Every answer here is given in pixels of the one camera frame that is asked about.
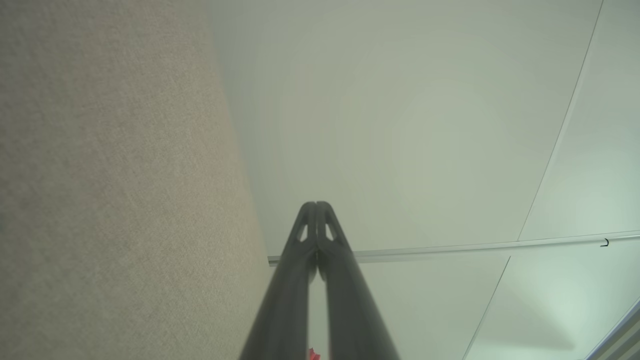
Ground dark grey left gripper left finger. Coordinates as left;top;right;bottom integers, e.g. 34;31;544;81
239;201;318;360

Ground grey ceiling louvre slats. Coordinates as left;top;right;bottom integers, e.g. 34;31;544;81
584;299;640;360

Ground wide white partition panel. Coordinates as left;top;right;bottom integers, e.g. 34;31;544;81
207;0;604;263

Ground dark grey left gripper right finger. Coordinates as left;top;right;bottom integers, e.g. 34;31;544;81
317;201;401;360

